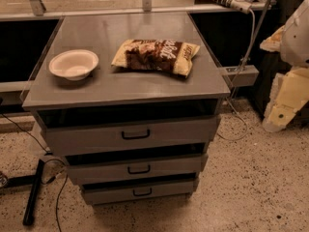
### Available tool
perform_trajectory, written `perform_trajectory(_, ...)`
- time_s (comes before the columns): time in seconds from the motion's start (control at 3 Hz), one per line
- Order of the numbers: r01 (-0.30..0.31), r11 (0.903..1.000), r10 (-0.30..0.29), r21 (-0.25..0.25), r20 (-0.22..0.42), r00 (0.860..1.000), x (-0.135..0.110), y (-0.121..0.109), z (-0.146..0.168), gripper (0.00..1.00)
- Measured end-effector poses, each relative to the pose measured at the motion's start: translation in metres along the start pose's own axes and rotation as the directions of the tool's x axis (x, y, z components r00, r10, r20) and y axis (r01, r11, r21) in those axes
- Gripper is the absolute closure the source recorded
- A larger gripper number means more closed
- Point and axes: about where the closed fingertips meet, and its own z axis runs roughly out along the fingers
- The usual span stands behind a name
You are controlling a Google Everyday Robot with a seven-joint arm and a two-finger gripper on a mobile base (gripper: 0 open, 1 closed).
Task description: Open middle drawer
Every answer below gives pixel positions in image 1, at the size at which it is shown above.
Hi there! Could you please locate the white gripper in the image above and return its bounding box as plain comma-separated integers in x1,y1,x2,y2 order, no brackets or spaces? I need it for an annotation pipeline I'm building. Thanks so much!
262,67,309,132

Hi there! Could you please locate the grey drawer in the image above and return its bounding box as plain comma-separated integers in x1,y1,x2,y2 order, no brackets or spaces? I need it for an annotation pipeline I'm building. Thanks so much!
42,115,220,156
82,178,199,205
68,153,208,185

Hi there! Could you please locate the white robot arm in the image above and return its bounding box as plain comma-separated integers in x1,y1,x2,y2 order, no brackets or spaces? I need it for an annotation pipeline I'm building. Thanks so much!
260,0,309,132

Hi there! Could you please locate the grey bottom drawer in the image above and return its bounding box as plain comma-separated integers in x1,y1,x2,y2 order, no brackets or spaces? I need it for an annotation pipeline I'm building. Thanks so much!
82,178,199,205

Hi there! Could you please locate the grey drawer cabinet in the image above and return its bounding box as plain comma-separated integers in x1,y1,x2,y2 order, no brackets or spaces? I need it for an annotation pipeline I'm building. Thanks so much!
23,13,229,193

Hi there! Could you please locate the grey top drawer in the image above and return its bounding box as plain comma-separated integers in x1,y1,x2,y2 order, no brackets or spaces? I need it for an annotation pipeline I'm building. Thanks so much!
42,115,220,156

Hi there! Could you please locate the yellow brown chip bag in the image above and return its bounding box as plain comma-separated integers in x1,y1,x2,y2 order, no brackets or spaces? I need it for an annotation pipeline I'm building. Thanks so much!
111,40,200,77

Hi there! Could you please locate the white paper bowl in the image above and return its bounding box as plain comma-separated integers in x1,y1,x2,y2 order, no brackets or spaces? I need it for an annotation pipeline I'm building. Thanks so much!
48,49,98,81

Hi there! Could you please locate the black metal stand leg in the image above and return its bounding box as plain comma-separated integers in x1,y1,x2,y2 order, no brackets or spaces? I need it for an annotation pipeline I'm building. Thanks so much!
0,159,44,226

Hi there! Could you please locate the grey side bracket box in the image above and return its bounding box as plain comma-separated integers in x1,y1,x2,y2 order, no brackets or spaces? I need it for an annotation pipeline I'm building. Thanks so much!
219,65,259,88

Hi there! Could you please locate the white power cable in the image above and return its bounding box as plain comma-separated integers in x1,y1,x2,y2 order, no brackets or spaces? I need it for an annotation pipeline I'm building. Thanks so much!
216,9,257,143

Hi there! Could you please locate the grey back shelf rail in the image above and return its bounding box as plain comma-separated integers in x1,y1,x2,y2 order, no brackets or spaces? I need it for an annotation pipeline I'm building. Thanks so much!
0,0,278,21

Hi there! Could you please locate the black floor cable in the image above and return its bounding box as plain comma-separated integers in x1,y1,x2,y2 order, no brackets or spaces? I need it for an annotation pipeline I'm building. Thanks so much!
0,113,70,232

